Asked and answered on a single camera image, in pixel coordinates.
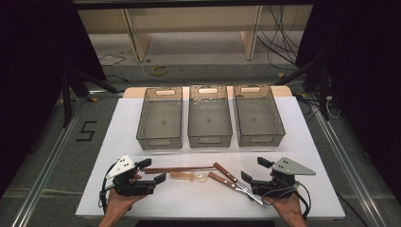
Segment white table cover sheet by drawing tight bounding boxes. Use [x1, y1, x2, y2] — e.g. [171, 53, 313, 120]
[75, 96, 346, 220]

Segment light wooden shelf unit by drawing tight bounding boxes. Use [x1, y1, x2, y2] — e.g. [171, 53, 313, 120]
[77, 4, 315, 63]

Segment black curtain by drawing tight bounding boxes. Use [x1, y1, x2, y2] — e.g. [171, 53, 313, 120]
[0, 0, 107, 197]
[296, 0, 401, 202]

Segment right hand-held gripper black cable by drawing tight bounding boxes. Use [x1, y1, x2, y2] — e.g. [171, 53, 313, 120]
[261, 179, 312, 220]

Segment bundle of black cables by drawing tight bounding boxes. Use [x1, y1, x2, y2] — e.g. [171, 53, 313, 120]
[256, 4, 301, 72]

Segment person's right hand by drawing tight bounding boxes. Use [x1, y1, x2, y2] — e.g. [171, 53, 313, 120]
[264, 193, 304, 219]

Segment grey translucent plastic bin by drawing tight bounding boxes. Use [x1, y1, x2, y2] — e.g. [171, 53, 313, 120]
[233, 84, 287, 148]
[187, 84, 234, 148]
[135, 86, 183, 151]

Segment white floor cable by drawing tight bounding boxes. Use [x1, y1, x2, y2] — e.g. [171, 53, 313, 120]
[135, 56, 190, 85]

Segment thin black floor cable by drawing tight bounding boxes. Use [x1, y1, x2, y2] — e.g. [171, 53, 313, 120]
[97, 53, 127, 68]

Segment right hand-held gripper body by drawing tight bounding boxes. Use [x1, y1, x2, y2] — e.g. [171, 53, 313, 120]
[250, 156, 317, 200]

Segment hand-held gripper black cable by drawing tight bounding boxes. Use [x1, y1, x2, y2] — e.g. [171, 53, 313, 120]
[261, 179, 312, 220]
[98, 162, 118, 216]

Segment left hand-held gripper black cable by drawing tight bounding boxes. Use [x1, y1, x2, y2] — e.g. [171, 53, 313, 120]
[98, 162, 118, 216]

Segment wooden-handled table knife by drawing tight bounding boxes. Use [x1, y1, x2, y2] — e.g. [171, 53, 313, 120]
[213, 162, 257, 196]

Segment person's left hand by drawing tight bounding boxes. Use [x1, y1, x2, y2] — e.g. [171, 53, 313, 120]
[105, 190, 146, 218]

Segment wooden-handled fork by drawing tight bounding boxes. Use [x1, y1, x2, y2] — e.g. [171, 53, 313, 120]
[207, 171, 265, 206]

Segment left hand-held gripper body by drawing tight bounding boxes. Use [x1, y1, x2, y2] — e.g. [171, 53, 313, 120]
[105, 154, 158, 198]

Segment yellow tape roll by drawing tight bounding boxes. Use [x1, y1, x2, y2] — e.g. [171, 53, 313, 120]
[150, 64, 169, 77]

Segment black metal tripod stand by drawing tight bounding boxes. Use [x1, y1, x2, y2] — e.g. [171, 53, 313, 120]
[61, 67, 120, 129]

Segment aluminium floor rail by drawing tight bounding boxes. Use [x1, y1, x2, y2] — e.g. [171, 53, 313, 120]
[310, 94, 391, 227]
[10, 97, 88, 227]

